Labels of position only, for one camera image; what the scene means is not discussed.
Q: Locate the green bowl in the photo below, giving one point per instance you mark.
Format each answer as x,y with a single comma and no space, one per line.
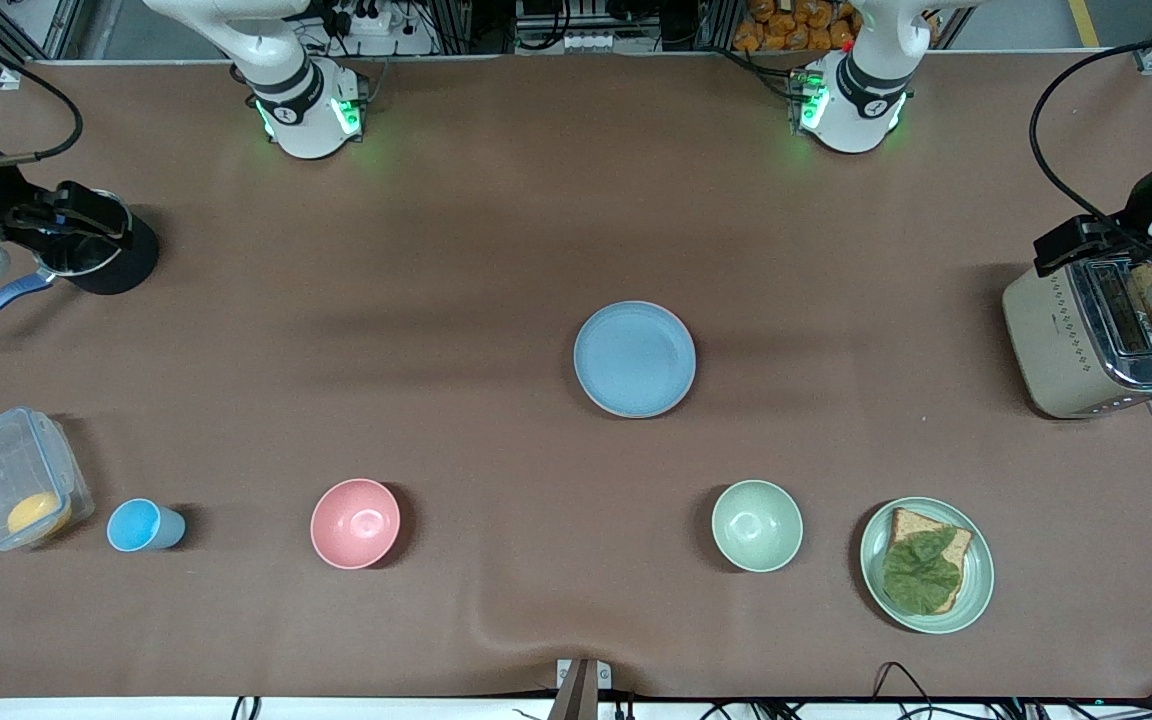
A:
756,525

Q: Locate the pink bowl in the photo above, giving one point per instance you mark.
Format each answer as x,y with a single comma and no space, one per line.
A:
356,523

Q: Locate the green lettuce leaf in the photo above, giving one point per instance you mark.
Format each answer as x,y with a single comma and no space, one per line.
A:
921,570

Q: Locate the white power strip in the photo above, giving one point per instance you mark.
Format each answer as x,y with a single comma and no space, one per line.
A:
371,22

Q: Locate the orange yellow fruit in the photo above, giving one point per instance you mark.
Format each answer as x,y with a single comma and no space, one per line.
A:
39,514

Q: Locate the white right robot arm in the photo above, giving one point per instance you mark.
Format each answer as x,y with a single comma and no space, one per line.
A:
301,110

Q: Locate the green plate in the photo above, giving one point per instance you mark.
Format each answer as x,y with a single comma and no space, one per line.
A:
978,570

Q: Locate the blue plate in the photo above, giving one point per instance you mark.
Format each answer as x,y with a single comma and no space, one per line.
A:
634,358

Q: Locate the brown bread slice under lettuce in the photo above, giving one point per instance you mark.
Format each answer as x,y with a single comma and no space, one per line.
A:
911,522

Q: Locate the blue cup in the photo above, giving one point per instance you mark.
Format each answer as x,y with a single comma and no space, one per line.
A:
136,525

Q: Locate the metal table edge clamp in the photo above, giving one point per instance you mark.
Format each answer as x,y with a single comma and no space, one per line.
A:
583,690

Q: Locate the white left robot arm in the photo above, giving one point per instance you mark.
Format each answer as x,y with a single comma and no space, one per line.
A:
856,100

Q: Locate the beige chrome two-slot toaster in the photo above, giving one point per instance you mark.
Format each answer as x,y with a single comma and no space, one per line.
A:
1056,330

